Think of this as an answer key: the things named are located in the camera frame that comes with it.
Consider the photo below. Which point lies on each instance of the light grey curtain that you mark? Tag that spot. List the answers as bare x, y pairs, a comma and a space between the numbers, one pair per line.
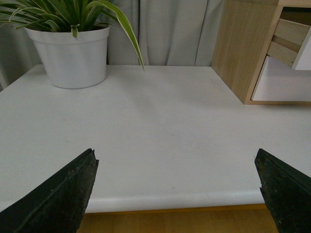
169, 32

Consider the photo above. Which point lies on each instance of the white plastic flower pot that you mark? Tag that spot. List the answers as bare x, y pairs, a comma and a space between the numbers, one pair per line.
72, 62

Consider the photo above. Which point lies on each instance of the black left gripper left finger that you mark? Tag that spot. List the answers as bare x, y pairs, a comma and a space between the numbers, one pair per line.
57, 205

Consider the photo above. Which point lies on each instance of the lower white-front drawer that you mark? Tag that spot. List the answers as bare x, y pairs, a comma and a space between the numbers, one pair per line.
279, 82

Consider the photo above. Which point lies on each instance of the wooden mini drawer chest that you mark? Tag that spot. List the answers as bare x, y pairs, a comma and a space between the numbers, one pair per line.
244, 36

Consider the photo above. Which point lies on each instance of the green spider plant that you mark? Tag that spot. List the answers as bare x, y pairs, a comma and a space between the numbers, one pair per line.
66, 16

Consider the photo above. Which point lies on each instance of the white-front wooden drawer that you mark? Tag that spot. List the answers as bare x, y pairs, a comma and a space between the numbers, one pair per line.
291, 44

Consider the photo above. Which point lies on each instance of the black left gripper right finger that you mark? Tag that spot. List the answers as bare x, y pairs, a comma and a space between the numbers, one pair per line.
286, 192

